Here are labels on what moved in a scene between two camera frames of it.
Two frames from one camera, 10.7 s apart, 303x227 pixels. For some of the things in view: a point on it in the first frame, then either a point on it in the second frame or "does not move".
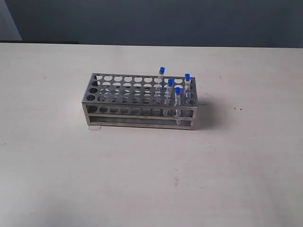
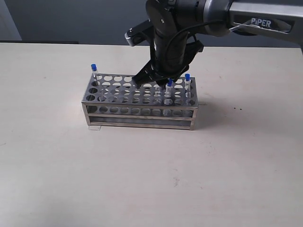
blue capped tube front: x=177 y=96 to x=93 y=68
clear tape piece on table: x=95 y=127 does not move
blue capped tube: x=187 y=76 does not move
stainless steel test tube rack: x=125 y=100 does not move
